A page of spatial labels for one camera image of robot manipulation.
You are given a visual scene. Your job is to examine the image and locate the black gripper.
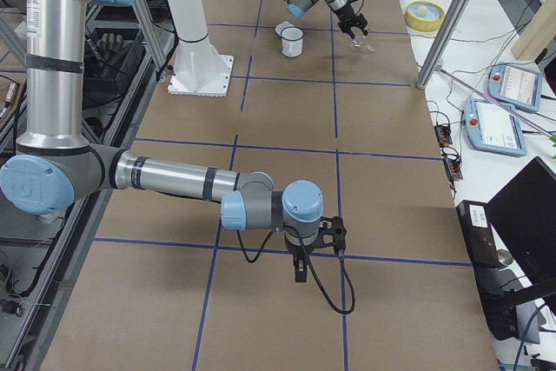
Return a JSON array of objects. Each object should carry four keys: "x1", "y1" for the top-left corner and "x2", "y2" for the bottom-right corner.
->
[
  {"x1": 286, "y1": 242, "x2": 310, "y2": 282},
  {"x1": 338, "y1": 14, "x2": 369, "y2": 41}
]

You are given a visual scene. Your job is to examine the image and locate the white enamel cup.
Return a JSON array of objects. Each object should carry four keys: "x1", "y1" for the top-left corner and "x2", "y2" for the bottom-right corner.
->
[{"x1": 280, "y1": 26, "x2": 304, "y2": 58}]

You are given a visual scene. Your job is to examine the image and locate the white cup lid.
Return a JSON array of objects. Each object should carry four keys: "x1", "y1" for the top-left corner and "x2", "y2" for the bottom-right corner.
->
[{"x1": 275, "y1": 21, "x2": 294, "y2": 37}]

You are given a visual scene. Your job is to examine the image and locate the yellow rimmed bowl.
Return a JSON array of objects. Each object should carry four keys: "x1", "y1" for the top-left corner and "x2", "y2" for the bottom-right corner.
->
[{"x1": 404, "y1": 1, "x2": 446, "y2": 33}]

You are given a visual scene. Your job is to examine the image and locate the near teach pendant tablet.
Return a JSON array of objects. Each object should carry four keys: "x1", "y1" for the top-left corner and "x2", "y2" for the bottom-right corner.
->
[{"x1": 464, "y1": 98, "x2": 527, "y2": 156}]

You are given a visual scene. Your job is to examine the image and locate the teach pendant tablet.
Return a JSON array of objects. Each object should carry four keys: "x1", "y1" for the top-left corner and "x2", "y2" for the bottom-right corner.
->
[
  {"x1": 464, "y1": 98, "x2": 527, "y2": 156},
  {"x1": 488, "y1": 63, "x2": 543, "y2": 113}
]

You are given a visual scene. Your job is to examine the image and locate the far teach pendant tablet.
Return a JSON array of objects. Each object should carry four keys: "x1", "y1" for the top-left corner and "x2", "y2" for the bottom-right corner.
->
[{"x1": 488, "y1": 63, "x2": 543, "y2": 113}]

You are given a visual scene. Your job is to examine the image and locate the black desktop box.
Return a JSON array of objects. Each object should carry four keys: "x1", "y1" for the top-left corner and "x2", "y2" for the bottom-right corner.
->
[{"x1": 456, "y1": 200, "x2": 501, "y2": 268}]

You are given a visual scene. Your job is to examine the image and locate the metal reacher grabber stick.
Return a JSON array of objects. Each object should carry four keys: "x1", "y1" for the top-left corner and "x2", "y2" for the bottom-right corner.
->
[{"x1": 437, "y1": 67, "x2": 555, "y2": 147}]

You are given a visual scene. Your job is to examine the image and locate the black monitor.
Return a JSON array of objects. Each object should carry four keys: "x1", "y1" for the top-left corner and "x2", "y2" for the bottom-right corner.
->
[{"x1": 486, "y1": 156, "x2": 555, "y2": 283}]

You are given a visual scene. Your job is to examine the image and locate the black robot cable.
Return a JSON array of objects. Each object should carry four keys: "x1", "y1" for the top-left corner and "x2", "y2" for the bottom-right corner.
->
[{"x1": 235, "y1": 229, "x2": 356, "y2": 315}]

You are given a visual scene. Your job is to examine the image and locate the aluminium frame post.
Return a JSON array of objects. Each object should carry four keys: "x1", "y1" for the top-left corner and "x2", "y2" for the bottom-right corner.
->
[{"x1": 416, "y1": 0, "x2": 470, "y2": 89}]

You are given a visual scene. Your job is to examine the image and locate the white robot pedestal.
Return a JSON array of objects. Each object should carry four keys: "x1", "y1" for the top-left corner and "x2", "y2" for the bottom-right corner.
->
[{"x1": 167, "y1": 0, "x2": 234, "y2": 97}]

